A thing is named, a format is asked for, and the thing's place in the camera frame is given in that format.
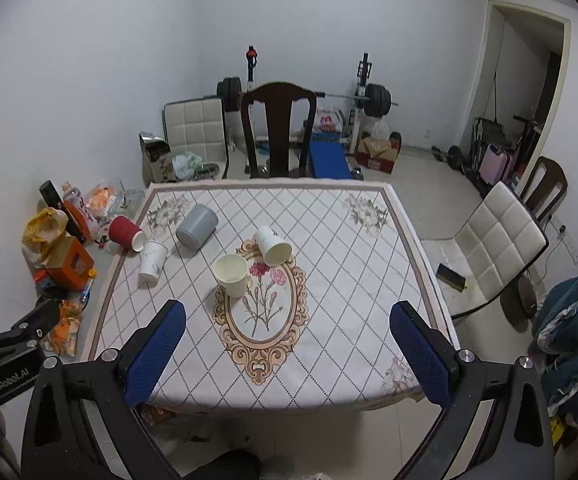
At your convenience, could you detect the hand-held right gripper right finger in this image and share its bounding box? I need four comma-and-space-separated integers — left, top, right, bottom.
389, 301, 556, 480

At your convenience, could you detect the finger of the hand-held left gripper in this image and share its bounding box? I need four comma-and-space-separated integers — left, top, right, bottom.
0, 296, 65, 361

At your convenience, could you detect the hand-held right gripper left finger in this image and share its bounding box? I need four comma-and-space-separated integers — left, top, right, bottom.
20, 299, 187, 480

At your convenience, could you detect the white patterned paper cup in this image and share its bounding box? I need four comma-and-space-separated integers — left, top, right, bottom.
138, 240, 169, 288

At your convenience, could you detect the red ribbed paper cup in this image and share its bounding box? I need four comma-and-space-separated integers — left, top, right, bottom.
108, 215, 146, 253

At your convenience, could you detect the grey plastic cup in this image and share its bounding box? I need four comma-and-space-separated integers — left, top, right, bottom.
175, 203, 219, 250

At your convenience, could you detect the plain white paper cup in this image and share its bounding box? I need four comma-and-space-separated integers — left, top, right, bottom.
253, 225, 293, 266

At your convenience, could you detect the cream paper cup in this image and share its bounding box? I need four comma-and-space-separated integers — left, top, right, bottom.
214, 254, 249, 299

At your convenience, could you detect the orange snack packet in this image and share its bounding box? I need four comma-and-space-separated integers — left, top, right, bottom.
85, 180, 120, 218
42, 300, 86, 358

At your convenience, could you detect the orange cardboard box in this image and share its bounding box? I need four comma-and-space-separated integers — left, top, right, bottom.
44, 236, 95, 291

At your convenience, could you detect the black and yellow box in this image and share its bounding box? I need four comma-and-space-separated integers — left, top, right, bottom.
436, 263, 468, 291

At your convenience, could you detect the yellow plastic bag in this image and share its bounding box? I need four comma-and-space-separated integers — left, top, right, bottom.
22, 206, 70, 263

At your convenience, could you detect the floral printed tablecloth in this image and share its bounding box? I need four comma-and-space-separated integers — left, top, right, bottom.
80, 181, 457, 413

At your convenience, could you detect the red drink bottle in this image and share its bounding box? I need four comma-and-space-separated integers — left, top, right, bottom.
62, 182, 95, 241

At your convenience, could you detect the black bottle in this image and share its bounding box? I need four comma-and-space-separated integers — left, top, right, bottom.
39, 180, 86, 243

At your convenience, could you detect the white padded chair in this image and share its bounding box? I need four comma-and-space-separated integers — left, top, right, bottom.
162, 97, 230, 179
421, 181, 550, 321

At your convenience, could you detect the glass ashtray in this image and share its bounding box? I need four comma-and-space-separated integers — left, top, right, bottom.
114, 187, 146, 213

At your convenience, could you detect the green and white plastic bag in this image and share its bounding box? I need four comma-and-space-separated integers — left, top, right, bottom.
171, 151, 205, 181

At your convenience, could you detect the brown paper bag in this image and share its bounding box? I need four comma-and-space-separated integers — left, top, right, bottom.
139, 131, 176, 186

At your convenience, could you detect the small black barbell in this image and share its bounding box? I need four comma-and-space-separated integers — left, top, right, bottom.
431, 145, 464, 171

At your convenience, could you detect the pink suitcase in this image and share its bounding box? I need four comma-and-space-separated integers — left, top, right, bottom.
484, 143, 514, 186

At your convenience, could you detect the blue bench pad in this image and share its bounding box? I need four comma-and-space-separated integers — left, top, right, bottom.
309, 141, 352, 179

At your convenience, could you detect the dark wooden chair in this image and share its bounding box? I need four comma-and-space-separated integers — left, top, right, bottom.
519, 156, 568, 221
240, 81, 318, 179

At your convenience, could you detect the folding trolley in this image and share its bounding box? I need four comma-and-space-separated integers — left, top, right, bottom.
471, 116, 502, 171

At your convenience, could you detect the black scooter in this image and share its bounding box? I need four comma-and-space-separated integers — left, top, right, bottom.
511, 115, 540, 176

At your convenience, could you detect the white squat rack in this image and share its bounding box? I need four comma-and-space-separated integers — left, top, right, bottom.
243, 45, 374, 158

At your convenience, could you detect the red and white plastic bag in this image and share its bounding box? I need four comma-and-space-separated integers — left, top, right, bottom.
314, 106, 344, 133

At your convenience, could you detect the black barbell with weight plates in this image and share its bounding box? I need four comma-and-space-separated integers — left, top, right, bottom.
216, 76, 400, 116

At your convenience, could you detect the wall socket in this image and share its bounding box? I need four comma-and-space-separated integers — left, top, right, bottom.
551, 215, 578, 263

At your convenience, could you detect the cream door frame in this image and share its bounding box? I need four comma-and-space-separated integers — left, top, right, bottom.
469, 0, 572, 201

